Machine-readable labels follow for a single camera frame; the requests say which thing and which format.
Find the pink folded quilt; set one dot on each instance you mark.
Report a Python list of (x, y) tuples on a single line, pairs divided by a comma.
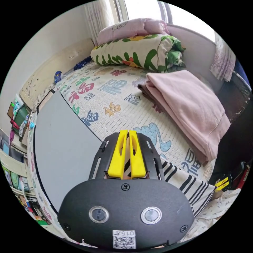
[(126, 27)]

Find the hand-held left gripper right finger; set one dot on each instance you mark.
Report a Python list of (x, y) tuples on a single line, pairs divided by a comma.
[(137, 158)]

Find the cluttered shelf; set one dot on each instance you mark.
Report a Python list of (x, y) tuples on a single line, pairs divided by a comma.
[(17, 162)]

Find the pile of clothes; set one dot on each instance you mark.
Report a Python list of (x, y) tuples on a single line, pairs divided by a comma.
[(189, 110)]

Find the white curtain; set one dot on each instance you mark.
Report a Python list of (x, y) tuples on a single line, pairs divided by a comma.
[(100, 15)]

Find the window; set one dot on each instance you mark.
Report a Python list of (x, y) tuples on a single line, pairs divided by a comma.
[(146, 9)]

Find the purple floral curtain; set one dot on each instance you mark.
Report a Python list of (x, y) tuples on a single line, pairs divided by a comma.
[(223, 59)]

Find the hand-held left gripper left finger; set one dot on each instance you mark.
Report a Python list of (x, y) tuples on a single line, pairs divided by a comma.
[(117, 156)]

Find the rolled quilt with green print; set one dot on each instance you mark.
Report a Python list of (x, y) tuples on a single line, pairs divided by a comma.
[(128, 53)]

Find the black and white striped shirt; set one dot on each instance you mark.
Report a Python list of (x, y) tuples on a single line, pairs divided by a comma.
[(189, 185)]

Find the bed with printed sheet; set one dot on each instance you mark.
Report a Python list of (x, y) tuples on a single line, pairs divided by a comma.
[(118, 94)]

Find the grey folding board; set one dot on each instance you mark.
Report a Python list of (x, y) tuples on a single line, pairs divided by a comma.
[(63, 138)]

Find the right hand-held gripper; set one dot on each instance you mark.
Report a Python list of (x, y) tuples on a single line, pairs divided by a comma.
[(230, 177)]

